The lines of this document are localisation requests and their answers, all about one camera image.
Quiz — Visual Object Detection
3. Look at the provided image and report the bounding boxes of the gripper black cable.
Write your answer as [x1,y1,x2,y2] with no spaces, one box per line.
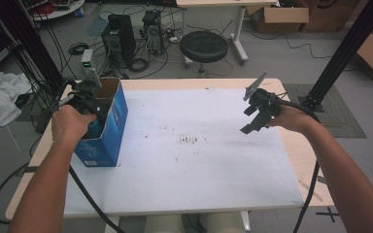
[273,96,322,233]
[68,165,125,233]

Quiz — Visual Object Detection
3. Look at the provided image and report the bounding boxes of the black metal stand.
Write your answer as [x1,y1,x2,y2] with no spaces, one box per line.
[2,0,65,89]
[298,0,373,112]

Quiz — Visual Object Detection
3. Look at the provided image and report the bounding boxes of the black round stool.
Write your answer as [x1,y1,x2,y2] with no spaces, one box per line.
[179,30,229,78]

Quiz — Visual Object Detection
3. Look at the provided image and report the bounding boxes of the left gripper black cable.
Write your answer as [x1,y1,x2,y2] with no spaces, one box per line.
[68,165,125,233]

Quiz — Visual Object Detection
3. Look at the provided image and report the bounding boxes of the white desk with legs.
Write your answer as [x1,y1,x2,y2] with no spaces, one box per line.
[176,0,279,65]

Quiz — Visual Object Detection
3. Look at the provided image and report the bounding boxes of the large brown cardboard box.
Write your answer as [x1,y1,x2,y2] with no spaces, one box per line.
[300,0,362,33]

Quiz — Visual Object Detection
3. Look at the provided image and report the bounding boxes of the blue cardboard box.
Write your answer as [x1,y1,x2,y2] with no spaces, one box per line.
[73,77,129,168]

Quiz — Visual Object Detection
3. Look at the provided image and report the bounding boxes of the coiled black cable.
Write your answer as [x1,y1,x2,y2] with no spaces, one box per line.
[127,57,151,73]
[68,42,90,55]

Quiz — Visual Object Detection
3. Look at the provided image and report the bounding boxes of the black floor cable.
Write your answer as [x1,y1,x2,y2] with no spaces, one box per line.
[0,135,44,225]

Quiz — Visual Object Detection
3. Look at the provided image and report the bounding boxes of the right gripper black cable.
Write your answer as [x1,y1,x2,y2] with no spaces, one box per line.
[273,96,322,233]

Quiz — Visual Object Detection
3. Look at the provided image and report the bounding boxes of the dark grey floor mat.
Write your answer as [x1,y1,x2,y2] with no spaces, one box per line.
[282,83,367,140]

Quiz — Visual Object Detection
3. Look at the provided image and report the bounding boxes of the black computer tower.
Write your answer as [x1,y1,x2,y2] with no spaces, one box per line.
[101,13,137,67]

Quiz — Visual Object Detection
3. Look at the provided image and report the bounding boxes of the small grey device green light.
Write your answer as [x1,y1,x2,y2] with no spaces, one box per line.
[81,48,94,71]

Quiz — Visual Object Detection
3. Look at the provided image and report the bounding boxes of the person's left hand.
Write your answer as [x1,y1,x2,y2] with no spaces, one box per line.
[51,104,98,150]

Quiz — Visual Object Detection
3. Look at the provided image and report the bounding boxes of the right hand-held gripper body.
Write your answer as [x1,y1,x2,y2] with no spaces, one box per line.
[243,70,282,119]

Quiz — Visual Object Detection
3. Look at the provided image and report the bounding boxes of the white power strip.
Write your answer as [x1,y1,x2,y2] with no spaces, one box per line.
[166,30,180,44]

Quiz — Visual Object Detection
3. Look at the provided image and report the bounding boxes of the open silver computer tower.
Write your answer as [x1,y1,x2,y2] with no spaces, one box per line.
[141,9,165,56]

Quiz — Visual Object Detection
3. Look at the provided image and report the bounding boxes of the round white table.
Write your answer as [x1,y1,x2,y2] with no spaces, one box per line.
[31,0,86,21]

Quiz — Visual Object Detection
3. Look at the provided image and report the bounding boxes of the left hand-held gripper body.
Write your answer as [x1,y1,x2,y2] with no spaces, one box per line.
[66,67,109,118]

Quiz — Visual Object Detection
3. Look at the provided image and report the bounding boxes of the person's right hand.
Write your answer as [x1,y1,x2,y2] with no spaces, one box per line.
[266,106,319,134]

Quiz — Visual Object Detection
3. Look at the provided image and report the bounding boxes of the open brown cardboard box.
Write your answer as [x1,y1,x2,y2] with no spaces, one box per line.
[245,3,310,34]

